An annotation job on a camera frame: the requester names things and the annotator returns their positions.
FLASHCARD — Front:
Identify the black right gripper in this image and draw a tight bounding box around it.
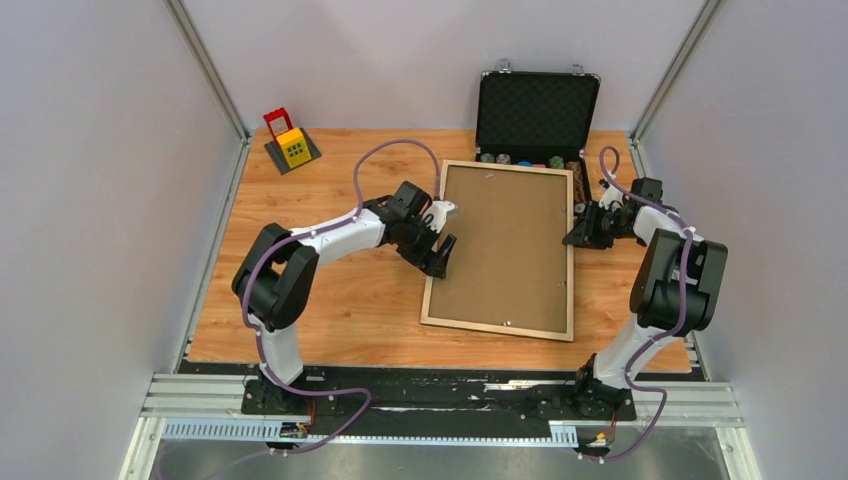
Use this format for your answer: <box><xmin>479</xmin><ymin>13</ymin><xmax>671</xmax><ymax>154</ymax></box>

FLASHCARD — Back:
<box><xmin>564</xmin><ymin>200</ymin><xmax>639</xmax><ymax>250</ymax></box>

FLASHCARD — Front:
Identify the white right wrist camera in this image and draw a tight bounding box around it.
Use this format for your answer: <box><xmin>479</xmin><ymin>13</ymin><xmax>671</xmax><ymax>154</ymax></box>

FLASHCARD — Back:
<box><xmin>598</xmin><ymin>183</ymin><xmax>622</xmax><ymax>210</ymax></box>

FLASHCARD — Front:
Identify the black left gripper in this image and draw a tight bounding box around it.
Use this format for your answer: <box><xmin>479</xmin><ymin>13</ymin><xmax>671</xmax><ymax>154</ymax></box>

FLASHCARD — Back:
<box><xmin>398</xmin><ymin>216</ymin><xmax>457</xmax><ymax>282</ymax></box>

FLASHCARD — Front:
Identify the yellow red toy block house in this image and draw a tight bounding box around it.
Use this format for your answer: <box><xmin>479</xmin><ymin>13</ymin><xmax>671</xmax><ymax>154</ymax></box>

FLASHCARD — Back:
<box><xmin>263</xmin><ymin>107</ymin><xmax>323</xmax><ymax>175</ymax></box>

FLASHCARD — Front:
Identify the brown backing board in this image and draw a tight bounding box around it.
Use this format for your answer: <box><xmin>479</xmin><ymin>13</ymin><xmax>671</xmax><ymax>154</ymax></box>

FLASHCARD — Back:
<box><xmin>427</xmin><ymin>165</ymin><xmax>571</xmax><ymax>335</ymax></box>

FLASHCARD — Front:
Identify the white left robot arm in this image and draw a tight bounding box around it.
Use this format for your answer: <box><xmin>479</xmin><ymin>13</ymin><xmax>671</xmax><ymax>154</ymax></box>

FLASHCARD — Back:
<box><xmin>231</xmin><ymin>181</ymin><xmax>458</xmax><ymax>415</ymax></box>

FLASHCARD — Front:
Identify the aluminium front rail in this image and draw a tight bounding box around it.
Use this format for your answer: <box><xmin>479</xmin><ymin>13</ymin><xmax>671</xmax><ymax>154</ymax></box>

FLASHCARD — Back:
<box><xmin>121</xmin><ymin>370</ymin><xmax>761</xmax><ymax>479</ymax></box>

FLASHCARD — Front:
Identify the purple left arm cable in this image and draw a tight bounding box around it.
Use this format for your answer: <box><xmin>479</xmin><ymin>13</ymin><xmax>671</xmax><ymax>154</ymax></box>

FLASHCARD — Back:
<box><xmin>239</xmin><ymin>139</ymin><xmax>444</xmax><ymax>458</ymax></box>

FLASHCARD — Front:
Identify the black poker chip case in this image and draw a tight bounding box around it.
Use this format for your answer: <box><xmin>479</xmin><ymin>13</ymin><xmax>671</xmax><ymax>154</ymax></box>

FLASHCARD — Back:
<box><xmin>474</xmin><ymin>59</ymin><xmax>601</xmax><ymax>203</ymax></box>

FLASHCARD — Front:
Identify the wooden picture frame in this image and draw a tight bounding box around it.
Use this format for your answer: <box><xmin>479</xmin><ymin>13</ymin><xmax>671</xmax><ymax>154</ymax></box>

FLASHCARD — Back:
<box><xmin>419</xmin><ymin>159</ymin><xmax>576</xmax><ymax>343</ymax></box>

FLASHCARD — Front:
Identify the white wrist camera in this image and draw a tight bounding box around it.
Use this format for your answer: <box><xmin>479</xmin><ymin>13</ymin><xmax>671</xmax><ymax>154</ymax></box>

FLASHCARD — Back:
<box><xmin>598</xmin><ymin>183</ymin><xmax>622</xmax><ymax>210</ymax></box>
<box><xmin>422</xmin><ymin>200</ymin><xmax>457</xmax><ymax>233</ymax></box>

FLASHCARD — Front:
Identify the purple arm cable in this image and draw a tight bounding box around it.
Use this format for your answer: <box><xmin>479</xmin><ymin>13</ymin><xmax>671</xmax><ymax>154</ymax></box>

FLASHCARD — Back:
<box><xmin>574</xmin><ymin>145</ymin><xmax>694</xmax><ymax>463</ymax></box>
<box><xmin>239</xmin><ymin>139</ymin><xmax>444</xmax><ymax>458</ymax></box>

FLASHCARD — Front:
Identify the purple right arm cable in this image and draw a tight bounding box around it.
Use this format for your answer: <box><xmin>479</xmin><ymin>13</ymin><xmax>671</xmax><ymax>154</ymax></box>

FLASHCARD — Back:
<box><xmin>574</xmin><ymin>145</ymin><xmax>694</xmax><ymax>463</ymax></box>

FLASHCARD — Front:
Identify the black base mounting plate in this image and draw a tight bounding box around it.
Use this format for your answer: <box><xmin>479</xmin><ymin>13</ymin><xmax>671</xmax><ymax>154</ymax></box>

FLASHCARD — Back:
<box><xmin>240</xmin><ymin>365</ymin><xmax>636</xmax><ymax>439</ymax></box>

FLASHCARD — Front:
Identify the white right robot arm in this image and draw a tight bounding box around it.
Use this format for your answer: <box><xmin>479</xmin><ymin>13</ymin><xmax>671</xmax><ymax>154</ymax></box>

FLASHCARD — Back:
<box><xmin>563</xmin><ymin>178</ymin><xmax>728</xmax><ymax>418</ymax></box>

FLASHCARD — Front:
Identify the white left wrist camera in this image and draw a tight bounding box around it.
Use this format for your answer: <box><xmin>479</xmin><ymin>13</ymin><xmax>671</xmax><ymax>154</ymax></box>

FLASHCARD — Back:
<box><xmin>422</xmin><ymin>200</ymin><xmax>457</xmax><ymax>233</ymax></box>

